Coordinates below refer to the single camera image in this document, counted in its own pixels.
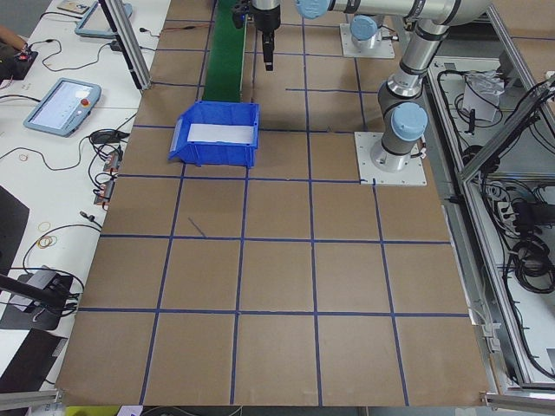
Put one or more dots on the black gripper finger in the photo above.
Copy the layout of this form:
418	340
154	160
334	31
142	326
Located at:
240	12
268	46

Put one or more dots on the green conveyor belt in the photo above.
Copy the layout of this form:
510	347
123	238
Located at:
224	74

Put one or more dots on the white foam pad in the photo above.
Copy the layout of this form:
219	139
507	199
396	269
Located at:
212	133

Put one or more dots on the blue bin with white foam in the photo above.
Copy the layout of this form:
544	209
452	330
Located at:
219	153

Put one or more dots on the black power adapter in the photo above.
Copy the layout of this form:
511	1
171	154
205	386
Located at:
115	46

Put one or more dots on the far teach pendant tablet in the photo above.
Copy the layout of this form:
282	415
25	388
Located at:
94	24

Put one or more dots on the teach pendant tablet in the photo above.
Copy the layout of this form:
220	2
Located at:
94	24
64	108

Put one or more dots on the near teach pendant tablet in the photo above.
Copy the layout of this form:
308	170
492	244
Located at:
64	108

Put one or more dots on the aluminium frame post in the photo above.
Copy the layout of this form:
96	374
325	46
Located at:
124	34

